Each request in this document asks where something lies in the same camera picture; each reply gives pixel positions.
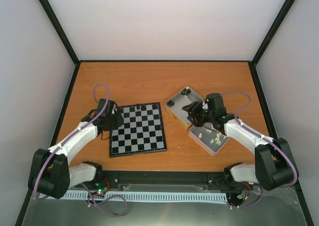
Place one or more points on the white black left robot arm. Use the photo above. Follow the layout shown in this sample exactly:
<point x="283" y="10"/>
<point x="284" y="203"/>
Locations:
<point x="64" y="151"/>

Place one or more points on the black chess piece in tin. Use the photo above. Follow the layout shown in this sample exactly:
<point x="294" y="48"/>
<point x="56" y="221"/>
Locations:
<point x="185" y="92"/>
<point x="170" y="103"/>

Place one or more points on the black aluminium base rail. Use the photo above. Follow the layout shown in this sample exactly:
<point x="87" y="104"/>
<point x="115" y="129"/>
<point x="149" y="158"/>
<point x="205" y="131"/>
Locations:
<point x="208" y="180"/>

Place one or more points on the gold metal tin box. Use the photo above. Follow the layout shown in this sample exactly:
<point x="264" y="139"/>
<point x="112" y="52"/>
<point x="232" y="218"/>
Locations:
<point x="179" y="101"/>

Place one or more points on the light blue cable duct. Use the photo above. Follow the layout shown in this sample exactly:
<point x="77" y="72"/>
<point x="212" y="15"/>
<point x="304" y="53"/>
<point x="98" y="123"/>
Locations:
<point x="163" y="197"/>

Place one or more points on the black frame post right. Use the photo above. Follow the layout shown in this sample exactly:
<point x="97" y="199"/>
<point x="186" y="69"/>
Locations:
<point x="284" y="10"/>

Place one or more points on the black frame post left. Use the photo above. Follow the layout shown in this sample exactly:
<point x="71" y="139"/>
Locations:
<point x="59" y="30"/>

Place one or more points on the silver tin lid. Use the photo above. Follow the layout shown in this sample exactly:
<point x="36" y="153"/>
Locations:
<point x="212" y="140"/>

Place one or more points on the black white chess board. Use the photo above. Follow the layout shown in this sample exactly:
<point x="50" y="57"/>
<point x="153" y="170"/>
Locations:
<point x="142" y="131"/>

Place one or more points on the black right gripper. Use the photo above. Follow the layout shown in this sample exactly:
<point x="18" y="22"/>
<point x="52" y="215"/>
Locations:
<point x="194" y="107"/>

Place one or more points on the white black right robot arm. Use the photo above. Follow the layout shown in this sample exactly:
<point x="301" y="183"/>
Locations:
<point x="274" y="164"/>

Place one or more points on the black frame post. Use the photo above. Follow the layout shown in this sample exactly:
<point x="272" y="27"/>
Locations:
<point x="284" y="10"/>
<point x="59" y="30"/>

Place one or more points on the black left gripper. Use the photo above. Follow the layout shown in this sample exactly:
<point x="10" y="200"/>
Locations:
<point x="119" y="122"/>

